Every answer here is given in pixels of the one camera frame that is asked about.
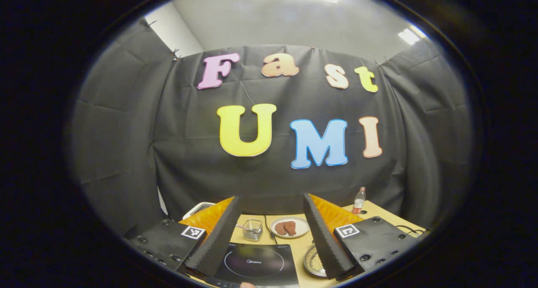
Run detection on black induction cooktop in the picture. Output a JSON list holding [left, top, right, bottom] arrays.
[[214, 242, 300, 288]]

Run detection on metal wire holder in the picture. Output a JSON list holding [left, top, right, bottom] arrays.
[[243, 219, 264, 242]]

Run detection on red label water bottle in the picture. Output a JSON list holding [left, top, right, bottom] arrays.
[[352, 186, 367, 215]]

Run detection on white plate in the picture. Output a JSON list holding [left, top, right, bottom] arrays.
[[270, 216, 311, 239]]

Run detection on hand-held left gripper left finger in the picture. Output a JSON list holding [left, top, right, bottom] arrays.
[[124, 196, 243, 279]]

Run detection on white toaster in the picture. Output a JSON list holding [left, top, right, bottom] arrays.
[[182, 201, 216, 220]]

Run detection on small ceiling light panel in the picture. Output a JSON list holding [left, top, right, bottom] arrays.
[[397, 25, 428, 46]]

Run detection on stainless steel pot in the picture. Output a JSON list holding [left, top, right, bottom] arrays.
[[303, 244, 330, 278]]

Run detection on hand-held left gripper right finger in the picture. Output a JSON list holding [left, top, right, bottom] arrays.
[[303, 193, 419, 281]]

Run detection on black power cable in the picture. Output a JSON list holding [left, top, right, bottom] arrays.
[[264, 215, 277, 244]]

